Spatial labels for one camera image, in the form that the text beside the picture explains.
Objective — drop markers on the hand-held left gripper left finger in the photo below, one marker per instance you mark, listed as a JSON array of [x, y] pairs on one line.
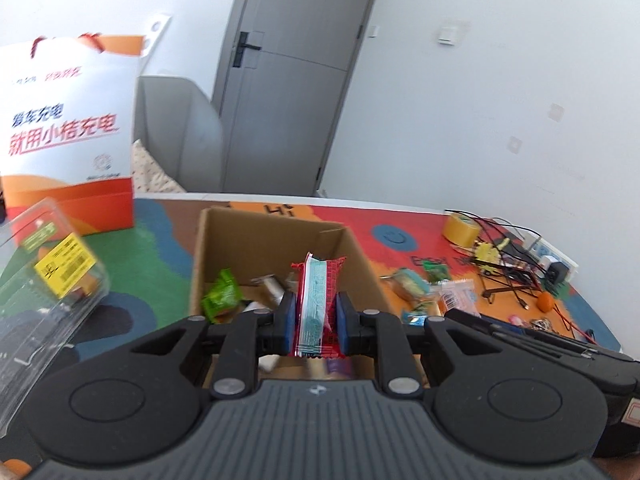
[[287, 322]]

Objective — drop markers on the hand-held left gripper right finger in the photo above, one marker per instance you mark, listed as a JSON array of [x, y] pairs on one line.
[[344, 322]]

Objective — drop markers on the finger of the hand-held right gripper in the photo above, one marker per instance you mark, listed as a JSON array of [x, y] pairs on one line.
[[525, 340]]

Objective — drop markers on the red white striped snack packet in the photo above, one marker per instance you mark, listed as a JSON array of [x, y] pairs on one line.
[[315, 305]]

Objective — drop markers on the white snack packet black label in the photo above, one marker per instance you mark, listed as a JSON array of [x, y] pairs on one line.
[[270, 290]]

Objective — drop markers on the long purple white snack packet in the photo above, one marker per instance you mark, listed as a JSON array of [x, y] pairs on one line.
[[332, 367]]

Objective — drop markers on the light green snack packet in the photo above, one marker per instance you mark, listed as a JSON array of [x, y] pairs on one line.
[[222, 297]]

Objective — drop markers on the round pastry packet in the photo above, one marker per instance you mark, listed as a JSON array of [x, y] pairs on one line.
[[407, 285]]

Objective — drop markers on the cardboard box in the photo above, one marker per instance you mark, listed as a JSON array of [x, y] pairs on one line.
[[280, 240]]

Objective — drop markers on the dark green snack packet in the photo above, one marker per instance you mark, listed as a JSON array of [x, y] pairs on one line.
[[437, 272]]

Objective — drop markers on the bunch of keys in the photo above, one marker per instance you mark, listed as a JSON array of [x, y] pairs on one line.
[[542, 325]]

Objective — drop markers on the orange fruit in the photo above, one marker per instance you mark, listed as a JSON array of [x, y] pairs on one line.
[[545, 301]]

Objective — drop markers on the black folding stand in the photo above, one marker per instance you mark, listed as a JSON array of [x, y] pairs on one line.
[[500, 291]]

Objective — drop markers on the blue snack packet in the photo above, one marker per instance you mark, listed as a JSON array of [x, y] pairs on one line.
[[417, 317]]

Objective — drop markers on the black charger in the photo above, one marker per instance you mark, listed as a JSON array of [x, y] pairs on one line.
[[559, 274]]

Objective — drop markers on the small clear barcode packet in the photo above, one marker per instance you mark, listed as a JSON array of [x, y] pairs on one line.
[[455, 297]]

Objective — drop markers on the white power strip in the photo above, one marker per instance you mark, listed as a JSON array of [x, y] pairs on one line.
[[542, 250]]

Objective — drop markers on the yellow crumpled plastic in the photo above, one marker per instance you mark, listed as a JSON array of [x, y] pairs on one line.
[[485, 254]]

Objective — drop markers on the black flat device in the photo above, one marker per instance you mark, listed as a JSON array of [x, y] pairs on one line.
[[511, 245]]

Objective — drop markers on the yellow tape roll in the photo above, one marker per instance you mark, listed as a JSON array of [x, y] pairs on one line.
[[460, 232]]

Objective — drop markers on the cartoon cat table mat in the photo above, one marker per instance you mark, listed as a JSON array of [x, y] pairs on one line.
[[160, 270]]

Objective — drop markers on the patterned cushion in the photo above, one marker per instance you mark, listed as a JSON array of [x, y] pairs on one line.
[[150, 175]]

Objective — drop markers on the grey chair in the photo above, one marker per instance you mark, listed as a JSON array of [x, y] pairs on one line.
[[175, 130]]

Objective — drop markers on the grey door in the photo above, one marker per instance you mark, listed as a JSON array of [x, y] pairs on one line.
[[290, 85]]

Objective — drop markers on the clear plastic clamshell container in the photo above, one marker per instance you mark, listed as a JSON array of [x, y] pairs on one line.
[[30, 310]]

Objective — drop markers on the orange white paper bag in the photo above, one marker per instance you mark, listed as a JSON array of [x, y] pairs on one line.
[[65, 110]]

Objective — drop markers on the white cardboard piece with holes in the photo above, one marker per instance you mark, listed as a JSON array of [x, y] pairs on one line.
[[159, 25]]

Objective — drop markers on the white blank wall plate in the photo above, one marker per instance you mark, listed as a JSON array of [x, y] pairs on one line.
[[514, 144], [556, 111]]

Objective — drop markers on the white light switch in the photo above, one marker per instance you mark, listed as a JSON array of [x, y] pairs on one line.
[[452, 32]]

